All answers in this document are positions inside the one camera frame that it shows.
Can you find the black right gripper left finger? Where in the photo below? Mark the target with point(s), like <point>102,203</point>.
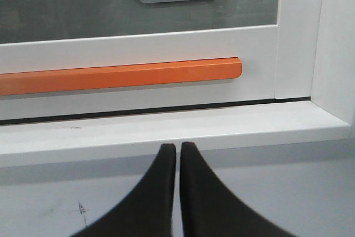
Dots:
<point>147,209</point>

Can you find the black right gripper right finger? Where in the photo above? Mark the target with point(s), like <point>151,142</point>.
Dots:
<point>209,208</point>

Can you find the white fume hood frame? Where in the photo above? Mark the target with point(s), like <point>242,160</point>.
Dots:
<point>314,101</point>

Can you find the orange sash handle bar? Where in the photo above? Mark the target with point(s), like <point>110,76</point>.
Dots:
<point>120,76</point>

